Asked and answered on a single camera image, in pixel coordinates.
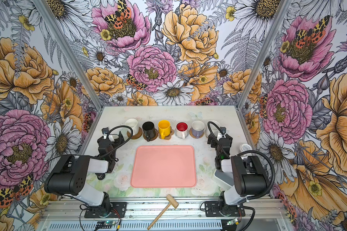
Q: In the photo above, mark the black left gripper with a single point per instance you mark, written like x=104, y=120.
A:
x=117, y=140

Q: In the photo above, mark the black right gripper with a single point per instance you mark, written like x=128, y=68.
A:
x=209, y=141

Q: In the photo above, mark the purple mug white inside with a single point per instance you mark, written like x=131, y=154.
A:
x=198, y=128

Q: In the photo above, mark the white speckled mug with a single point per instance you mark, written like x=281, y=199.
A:
x=133, y=124
x=213, y=128

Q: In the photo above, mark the plain brown wooden coaster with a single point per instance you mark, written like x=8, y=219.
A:
x=137, y=136

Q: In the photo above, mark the black mug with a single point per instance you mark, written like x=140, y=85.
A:
x=147, y=126

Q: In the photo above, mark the white mug red inside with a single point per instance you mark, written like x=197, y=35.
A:
x=182, y=130

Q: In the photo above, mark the dark wooden scratched coaster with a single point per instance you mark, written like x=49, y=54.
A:
x=150, y=135

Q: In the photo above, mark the cork paw print coaster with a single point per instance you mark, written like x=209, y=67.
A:
x=171, y=134

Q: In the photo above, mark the yellow mug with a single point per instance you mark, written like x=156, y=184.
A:
x=164, y=129

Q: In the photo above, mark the woven rattan round coaster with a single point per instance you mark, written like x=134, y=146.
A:
x=195, y=137

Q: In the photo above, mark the grey-blue woven round coaster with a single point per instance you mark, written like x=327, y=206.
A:
x=188, y=135

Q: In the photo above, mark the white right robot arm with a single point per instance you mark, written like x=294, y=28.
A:
x=242, y=174

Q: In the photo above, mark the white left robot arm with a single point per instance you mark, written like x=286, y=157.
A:
x=68, y=177

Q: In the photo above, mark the white grey square container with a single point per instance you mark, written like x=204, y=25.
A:
x=223, y=179

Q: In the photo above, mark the pink silicone tray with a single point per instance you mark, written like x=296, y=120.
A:
x=164, y=166

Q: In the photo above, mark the wooden mallet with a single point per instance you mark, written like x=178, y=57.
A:
x=171, y=202

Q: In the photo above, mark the green circuit board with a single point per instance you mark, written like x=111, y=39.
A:
x=105, y=225

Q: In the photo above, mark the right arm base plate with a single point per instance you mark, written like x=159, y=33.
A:
x=214, y=209

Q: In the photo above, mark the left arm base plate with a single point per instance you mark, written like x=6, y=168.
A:
x=118, y=210

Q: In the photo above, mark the aluminium right corner post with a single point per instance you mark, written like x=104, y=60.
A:
x=269, y=38

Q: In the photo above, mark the aluminium corner post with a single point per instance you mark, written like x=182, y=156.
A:
x=269, y=38
x=61, y=39

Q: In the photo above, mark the aluminium left corner post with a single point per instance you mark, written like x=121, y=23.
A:
x=61, y=39

